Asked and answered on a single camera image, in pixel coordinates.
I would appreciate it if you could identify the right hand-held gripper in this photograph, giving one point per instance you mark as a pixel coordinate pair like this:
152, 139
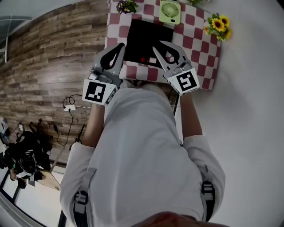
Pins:
186, 82

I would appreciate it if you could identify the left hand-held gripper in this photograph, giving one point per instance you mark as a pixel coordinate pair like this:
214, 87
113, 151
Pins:
97, 92

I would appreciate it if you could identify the red round object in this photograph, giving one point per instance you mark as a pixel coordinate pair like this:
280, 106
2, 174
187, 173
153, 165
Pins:
143, 59

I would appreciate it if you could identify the black tray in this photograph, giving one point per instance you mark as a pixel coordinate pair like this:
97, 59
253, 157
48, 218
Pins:
144, 40

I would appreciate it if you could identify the person's right forearm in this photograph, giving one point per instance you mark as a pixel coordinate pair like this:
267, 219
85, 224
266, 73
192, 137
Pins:
190, 117

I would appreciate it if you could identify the person's left forearm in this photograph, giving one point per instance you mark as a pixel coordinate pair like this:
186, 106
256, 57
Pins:
93, 126

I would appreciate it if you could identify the red white checkered tablecloth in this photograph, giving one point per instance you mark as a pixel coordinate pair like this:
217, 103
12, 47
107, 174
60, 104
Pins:
195, 44

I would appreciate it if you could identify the green desk fan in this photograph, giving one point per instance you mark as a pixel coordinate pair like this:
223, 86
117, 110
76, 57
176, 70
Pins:
169, 11

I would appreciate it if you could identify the sunflower bouquet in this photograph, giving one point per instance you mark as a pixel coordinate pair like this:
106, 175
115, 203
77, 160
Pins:
218, 24

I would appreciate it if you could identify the purple flower pot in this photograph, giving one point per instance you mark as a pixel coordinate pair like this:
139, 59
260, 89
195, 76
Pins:
127, 6

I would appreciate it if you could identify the white power strip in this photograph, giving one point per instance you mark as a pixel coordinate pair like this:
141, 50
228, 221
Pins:
69, 107

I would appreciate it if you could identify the person's white shirt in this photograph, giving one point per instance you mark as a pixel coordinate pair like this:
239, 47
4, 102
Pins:
142, 150

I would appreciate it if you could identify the pile of black equipment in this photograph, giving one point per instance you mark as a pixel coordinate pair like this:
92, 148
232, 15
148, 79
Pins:
26, 153

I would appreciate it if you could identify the wooden board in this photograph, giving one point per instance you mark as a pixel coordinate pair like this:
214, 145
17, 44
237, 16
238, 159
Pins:
50, 179

